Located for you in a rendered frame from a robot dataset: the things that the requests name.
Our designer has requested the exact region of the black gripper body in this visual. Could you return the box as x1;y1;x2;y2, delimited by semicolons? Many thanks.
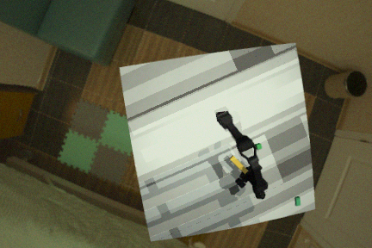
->
235;164;262;189

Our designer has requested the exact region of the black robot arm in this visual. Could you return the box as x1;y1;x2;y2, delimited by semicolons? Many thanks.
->
216;111;268;199

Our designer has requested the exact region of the yellow bar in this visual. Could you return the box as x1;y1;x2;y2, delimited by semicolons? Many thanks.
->
230;155;248;174

